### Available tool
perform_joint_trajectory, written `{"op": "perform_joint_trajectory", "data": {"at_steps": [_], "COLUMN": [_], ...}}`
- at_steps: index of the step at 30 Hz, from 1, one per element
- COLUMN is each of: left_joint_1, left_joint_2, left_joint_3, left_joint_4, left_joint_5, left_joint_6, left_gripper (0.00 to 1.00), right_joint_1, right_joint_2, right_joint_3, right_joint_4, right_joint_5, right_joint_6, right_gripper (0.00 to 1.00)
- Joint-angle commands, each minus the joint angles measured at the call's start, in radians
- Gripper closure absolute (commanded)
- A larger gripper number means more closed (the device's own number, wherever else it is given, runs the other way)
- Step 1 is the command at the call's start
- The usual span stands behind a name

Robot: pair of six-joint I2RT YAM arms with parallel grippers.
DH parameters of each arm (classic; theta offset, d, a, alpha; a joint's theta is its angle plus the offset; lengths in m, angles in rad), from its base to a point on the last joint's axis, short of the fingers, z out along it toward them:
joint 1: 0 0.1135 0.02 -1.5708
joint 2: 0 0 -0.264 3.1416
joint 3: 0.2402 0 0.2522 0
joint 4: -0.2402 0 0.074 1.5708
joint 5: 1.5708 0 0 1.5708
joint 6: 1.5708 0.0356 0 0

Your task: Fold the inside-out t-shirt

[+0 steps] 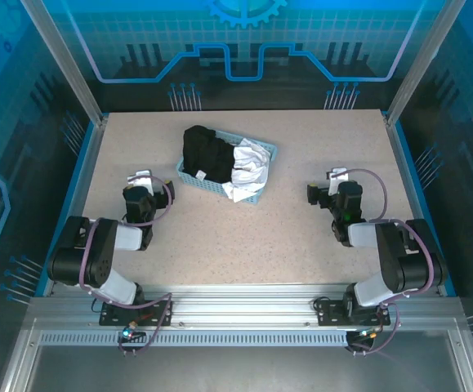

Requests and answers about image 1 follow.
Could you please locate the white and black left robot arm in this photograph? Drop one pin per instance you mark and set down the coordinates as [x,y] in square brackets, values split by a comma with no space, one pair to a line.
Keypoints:
[101,253]

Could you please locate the blue and silver right table rail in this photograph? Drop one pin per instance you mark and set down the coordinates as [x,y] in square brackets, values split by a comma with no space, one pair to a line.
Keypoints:
[407,163]

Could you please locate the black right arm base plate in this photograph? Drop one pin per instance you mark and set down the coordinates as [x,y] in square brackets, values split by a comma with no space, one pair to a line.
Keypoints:
[334,314]

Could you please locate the crumpled white t-shirt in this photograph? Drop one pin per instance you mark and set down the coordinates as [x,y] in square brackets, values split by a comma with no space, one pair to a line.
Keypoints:
[248,167]

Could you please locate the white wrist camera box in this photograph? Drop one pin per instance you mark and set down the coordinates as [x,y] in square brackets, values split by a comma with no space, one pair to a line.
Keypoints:
[140,179]
[336,176]

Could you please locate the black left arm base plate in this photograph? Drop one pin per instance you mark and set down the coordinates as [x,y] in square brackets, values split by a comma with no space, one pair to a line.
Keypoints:
[112,315]

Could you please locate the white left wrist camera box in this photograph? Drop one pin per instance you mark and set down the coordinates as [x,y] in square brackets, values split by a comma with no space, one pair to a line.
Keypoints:
[140,179]

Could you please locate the blue and silver left table rail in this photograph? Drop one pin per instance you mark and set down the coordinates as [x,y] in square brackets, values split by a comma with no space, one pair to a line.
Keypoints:
[86,163]

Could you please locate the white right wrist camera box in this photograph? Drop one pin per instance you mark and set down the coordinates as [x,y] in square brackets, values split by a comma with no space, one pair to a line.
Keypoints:
[336,176]

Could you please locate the aluminium mounting beam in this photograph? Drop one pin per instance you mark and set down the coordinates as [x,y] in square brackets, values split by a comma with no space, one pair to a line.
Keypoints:
[240,304]

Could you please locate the black t-shirt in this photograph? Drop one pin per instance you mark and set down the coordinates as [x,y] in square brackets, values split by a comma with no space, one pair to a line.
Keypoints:
[207,155]

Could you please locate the light blue plastic basket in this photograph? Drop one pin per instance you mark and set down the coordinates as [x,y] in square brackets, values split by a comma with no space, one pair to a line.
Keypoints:
[203,184]

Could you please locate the aluminium right frame post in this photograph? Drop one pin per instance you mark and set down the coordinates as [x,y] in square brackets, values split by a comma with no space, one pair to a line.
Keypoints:
[420,61]

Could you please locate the blue and silver table rail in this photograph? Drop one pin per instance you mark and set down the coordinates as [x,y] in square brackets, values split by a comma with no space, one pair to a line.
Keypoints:
[407,163]
[86,163]

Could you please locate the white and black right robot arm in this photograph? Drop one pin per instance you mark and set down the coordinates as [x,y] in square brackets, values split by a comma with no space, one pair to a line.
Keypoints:
[407,261]

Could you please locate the aluminium left frame post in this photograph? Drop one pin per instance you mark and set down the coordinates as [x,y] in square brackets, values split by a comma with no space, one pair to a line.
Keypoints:
[72,69]

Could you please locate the aluminium frame post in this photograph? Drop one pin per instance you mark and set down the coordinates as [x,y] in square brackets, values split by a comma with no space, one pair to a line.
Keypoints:
[420,61]
[72,69]

